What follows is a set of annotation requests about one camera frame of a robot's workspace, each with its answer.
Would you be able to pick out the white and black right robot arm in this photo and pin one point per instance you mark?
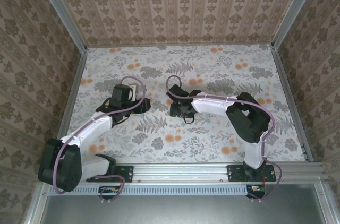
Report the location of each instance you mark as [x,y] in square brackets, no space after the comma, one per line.
[212,106]

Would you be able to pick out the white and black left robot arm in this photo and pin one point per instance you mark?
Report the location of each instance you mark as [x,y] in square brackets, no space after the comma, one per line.
[87,133]

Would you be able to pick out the black base connector board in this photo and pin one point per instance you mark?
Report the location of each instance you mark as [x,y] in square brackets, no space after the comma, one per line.
[256,189]
[111,190]

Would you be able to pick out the grey metal sheet panel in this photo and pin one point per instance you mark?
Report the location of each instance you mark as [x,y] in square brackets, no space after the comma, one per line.
[172,210]

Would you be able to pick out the aluminium table side rail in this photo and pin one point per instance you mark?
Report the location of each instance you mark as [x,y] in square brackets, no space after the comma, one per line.
[285,83]
[73,94]

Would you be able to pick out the aluminium table back rail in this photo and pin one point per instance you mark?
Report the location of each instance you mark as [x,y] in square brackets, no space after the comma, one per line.
[180,45]

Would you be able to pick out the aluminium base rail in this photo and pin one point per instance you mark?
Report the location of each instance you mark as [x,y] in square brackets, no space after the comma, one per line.
[180,173]

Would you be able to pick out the aluminium frame post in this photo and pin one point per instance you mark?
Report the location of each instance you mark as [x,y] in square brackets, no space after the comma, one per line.
[295,11]
[61,14]

